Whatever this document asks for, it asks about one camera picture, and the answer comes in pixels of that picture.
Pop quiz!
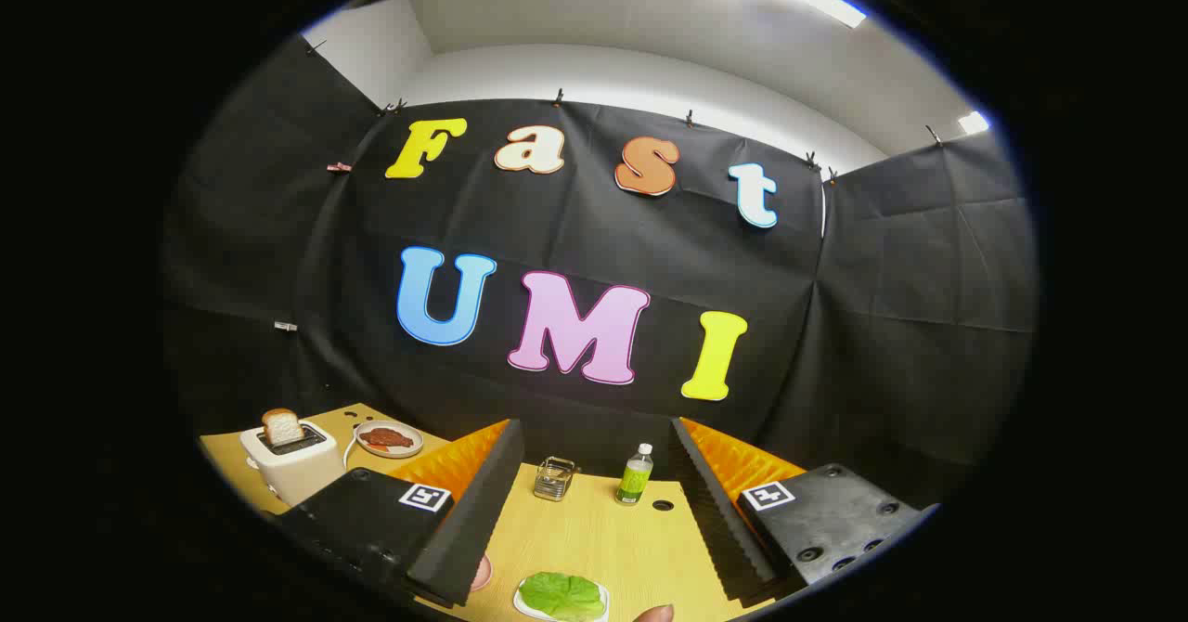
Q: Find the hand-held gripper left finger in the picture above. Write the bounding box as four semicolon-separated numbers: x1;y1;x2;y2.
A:
269;418;526;610

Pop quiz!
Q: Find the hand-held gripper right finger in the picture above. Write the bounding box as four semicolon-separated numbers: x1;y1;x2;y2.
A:
668;416;940;604

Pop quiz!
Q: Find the green lettuce leaf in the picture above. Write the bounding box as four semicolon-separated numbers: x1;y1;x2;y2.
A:
520;572;606;621

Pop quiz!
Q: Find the toasted bread slice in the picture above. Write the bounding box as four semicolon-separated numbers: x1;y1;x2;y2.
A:
262;408;305;447

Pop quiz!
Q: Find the white square plate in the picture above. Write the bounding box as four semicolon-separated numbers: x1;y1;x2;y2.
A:
513;577;611;622

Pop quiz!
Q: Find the green label bottle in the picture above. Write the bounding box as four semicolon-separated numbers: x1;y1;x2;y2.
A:
615;443;655;506

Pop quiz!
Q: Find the white round plate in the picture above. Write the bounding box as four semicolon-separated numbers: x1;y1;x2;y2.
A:
355;421;425;459

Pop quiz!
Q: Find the white toaster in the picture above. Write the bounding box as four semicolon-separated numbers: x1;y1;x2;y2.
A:
239;421;346;508

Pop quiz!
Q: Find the black backdrop cloth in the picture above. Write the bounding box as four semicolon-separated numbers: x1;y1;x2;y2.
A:
160;32;1039;512

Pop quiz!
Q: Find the metal wire holder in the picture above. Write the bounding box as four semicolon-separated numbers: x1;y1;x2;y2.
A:
533;456;578;502

